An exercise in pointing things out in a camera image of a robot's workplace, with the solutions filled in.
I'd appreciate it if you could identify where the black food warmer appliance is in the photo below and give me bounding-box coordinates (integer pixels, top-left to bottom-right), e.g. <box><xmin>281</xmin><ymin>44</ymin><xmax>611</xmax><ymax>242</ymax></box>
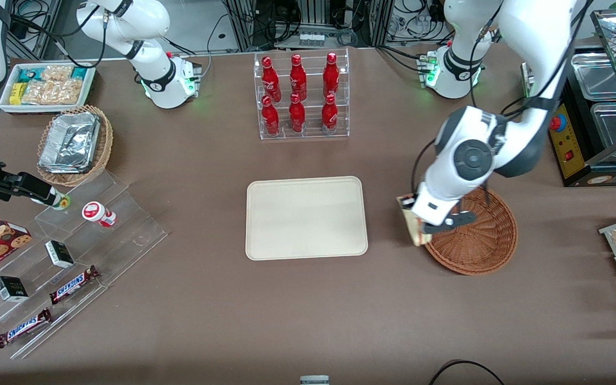
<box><xmin>521</xmin><ymin>8</ymin><xmax>616</xmax><ymax>188</ymax></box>

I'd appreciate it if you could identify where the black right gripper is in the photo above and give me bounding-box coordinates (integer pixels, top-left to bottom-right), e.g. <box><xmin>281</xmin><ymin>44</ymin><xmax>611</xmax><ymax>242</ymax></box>
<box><xmin>0</xmin><ymin>153</ymin><xmax>59</xmax><ymax>207</ymax></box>

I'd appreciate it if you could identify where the clear nut snack bag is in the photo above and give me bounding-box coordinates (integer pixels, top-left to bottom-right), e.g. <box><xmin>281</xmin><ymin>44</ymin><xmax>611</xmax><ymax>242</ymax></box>
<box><xmin>22</xmin><ymin>80</ymin><xmax>84</xmax><ymax>105</ymax></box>
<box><xmin>41</xmin><ymin>65</ymin><xmax>73</xmax><ymax>82</ymax></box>

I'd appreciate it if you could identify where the silver foil container stack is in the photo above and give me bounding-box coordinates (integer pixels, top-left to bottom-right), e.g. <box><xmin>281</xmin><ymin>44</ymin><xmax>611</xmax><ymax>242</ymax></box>
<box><xmin>38</xmin><ymin>111</ymin><xmax>101</xmax><ymax>174</ymax></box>

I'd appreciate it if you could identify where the brown round wicker basket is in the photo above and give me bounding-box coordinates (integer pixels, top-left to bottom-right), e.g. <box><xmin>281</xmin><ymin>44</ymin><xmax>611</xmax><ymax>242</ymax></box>
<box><xmin>425</xmin><ymin>186</ymin><xmax>518</xmax><ymax>276</ymax></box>

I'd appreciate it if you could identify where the white rectangular snack bin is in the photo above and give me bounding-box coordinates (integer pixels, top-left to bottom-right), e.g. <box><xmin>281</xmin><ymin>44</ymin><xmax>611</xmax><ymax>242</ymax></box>
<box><xmin>0</xmin><ymin>63</ymin><xmax>96</xmax><ymax>116</ymax></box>

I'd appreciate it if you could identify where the brown Snickers bar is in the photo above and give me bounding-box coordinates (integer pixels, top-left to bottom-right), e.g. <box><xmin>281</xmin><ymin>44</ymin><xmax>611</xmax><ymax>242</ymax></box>
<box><xmin>49</xmin><ymin>265</ymin><xmax>100</xmax><ymax>305</ymax></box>
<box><xmin>0</xmin><ymin>308</ymin><xmax>52</xmax><ymax>349</ymax></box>

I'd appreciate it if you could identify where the clear acrylic bottle rack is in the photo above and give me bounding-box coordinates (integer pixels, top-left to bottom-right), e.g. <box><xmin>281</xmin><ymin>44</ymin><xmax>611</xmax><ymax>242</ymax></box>
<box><xmin>253</xmin><ymin>48</ymin><xmax>350</xmax><ymax>141</ymax></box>

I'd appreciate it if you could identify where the beige plastic serving tray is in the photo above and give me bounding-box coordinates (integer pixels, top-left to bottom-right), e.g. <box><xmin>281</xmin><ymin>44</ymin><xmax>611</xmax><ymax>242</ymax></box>
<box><xmin>245</xmin><ymin>176</ymin><xmax>369</xmax><ymax>261</ymax></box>

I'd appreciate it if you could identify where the triangular sandwich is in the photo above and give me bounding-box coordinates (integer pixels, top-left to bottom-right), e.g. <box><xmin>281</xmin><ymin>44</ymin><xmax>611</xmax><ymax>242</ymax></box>
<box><xmin>397</xmin><ymin>197</ymin><xmax>433</xmax><ymax>247</ymax></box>

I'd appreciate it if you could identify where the small black carton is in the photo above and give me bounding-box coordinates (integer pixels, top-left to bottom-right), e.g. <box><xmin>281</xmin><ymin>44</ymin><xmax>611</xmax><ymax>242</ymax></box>
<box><xmin>45</xmin><ymin>240</ymin><xmax>75</xmax><ymax>269</ymax></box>
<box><xmin>0</xmin><ymin>276</ymin><xmax>29</xmax><ymax>303</ymax></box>

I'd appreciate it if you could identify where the red white yogurt cup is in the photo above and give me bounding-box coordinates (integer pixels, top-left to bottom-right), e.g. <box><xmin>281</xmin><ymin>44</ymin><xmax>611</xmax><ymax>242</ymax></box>
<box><xmin>82</xmin><ymin>201</ymin><xmax>117</xmax><ymax>228</ymax></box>

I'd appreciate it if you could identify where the metal equipment rack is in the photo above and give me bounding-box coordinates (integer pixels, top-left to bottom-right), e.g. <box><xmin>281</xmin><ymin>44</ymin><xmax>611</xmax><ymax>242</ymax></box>
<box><xmin>222</xmin><ymin>0</ymin><xmax>394</xmax><ymax>51</ymax></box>

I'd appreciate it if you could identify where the light wicker basket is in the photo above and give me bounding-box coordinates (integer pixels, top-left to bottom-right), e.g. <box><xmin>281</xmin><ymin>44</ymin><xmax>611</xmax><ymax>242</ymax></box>
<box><xmin>36</xmin><ymin>105</ymin><xmax>114</xmax><ymax>187</ymax></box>

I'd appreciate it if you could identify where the black looped cable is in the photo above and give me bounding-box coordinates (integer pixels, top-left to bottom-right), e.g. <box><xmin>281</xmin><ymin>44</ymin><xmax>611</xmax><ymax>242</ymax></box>
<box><xmin>428</xmin><ymin>360</ymin><xmax>506</xmax><ymax>385</ymax></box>

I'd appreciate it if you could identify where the clear acrylic stepped shelf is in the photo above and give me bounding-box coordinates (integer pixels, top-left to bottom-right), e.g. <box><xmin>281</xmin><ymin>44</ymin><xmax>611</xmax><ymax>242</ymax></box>
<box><xmin>0</xmin><ymin>170</ymin><xmax>168</xmax><ymax>360</ymax></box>

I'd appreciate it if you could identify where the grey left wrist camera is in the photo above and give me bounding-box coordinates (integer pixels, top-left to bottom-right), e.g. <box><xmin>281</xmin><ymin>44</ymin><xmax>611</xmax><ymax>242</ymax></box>
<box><xmin>423</xmin><ymin>212</ymin><xmax>477</xmax><ymax>235</ymax></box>

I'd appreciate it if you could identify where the red cola bottle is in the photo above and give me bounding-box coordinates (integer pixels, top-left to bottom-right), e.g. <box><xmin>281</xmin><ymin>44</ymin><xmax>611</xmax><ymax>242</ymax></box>
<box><xmin>290</xmin><ymin>54</ymin><xmax>307</xmax><ymax>102</ymax></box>
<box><xmin>323</xmin><ymin>52</ymin><xmax>340</xmax><ymax>100</ymax></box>
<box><xmin>261</xmin><ymin>96</ymin><xmax>280</xmax><ymax>136</ymax></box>
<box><xmin>321</xmin><ymin>94</ymin><xmax>338</xmax><ymax>134</ymax></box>
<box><xmin>262</xmin><ymin>56</ymin><xmax>282</xmax><ymax>103</ymax></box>
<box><xmin>289</xmin><ymin>93</ymin><xmax>306</xmax><ymax>133</ymax></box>

